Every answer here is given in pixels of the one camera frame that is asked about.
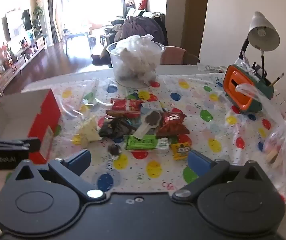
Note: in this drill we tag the small dark wrapped candy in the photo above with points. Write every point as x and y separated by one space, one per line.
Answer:
114 150

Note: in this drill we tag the coffee table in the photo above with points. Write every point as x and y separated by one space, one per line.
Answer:
76 36

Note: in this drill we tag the television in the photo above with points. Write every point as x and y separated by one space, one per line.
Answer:
25 20

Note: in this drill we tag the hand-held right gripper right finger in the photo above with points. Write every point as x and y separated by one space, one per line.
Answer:
199 162

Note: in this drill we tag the orange green desk organizer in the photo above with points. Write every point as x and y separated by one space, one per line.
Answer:
235 90

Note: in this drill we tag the wooden tv cabinet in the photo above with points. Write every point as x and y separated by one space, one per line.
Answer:
30 48

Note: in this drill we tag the grey desk lamp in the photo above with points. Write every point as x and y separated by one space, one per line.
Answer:
263 30

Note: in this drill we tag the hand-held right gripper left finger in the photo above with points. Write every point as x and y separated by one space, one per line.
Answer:
79 162

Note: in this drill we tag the wooden chair with pink cloth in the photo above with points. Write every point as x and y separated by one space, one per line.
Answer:
175 55

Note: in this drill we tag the green snack packet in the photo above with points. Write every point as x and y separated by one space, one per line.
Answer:
145 143

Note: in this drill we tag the black snack packet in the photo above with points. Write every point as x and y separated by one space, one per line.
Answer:
115 128

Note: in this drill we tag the red cardboard box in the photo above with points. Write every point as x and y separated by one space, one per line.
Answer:
20 110

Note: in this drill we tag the paintbrush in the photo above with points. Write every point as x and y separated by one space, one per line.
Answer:
276 79

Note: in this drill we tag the large clear plastic bag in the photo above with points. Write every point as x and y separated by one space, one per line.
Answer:
283 140

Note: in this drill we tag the long clear plastic sachet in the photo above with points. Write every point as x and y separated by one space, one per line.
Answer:
91 91

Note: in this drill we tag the red flowers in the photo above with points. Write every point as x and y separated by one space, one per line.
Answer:
5 52

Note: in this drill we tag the grey curtain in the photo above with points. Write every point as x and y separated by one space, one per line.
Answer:
52 10

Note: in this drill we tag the crinkled red snack bag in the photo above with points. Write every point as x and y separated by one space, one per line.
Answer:
173 125

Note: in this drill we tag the small clear plastic bag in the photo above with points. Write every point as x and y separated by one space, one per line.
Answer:
209 67

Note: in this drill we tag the red snack packet checked edge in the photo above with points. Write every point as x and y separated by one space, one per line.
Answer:
123 105

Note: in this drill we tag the cream triangular snack packet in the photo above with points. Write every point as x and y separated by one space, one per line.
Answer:
89 132

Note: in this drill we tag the yellow snack packet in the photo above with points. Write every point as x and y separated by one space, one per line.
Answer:
180 151

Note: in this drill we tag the purple grey garment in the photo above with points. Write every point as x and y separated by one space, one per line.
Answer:
143 26

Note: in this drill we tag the red cushion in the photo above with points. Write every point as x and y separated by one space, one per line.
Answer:
143 3

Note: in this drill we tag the potted plant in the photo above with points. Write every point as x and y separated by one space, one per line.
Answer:
37 20

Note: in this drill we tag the clear packet with dark snack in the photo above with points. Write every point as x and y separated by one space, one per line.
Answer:
153 118

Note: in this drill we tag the clear bag of food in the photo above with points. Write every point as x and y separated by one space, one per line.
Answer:
115 65

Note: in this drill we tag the white plastic bag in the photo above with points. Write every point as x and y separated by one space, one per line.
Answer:
140 55

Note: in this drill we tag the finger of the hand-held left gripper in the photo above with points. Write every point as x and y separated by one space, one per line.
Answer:
32 145

